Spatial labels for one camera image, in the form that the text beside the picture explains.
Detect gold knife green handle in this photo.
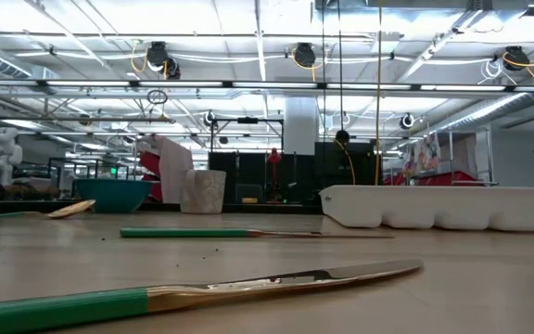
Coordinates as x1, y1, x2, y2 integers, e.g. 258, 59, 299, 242
118, 226, 396, 240
0, 258, 426, 334

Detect gold spoon green handle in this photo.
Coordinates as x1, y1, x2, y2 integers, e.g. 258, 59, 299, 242
0, 199, 97, 223

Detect red lamp on stand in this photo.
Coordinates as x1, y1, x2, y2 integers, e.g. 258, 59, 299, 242
265, 147, 283, 204

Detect black partition panels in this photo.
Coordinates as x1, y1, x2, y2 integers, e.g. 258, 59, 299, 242
208, 141, 382, 206

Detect black pipe rack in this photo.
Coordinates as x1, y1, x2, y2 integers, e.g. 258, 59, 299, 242
209, 116, 286, 154

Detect grey patterned mug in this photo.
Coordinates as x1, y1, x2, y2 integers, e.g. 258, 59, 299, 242
179, 169, 227, 215

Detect red cart with white cover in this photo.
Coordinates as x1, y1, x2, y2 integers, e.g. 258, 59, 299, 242
135, 133, 195, 205

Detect teal bowl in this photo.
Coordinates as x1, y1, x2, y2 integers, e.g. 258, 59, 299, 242
74, 178, 153, 214

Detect white cutlery organizer tray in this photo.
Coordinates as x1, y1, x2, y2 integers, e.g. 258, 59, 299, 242
318, 184, 534, 234

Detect linked strip light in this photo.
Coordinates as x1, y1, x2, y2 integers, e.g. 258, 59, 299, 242
0, 78, 534, 94

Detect white robot figure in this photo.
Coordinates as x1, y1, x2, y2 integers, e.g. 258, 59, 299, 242
0, 126, 25, 187

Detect black hanging cable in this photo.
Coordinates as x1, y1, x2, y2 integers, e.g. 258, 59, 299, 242
337, 0, 345, 134
320, 0, 326, 140

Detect wire rack with red bins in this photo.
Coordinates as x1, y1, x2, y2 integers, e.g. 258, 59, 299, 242
382, 127, 500, 187

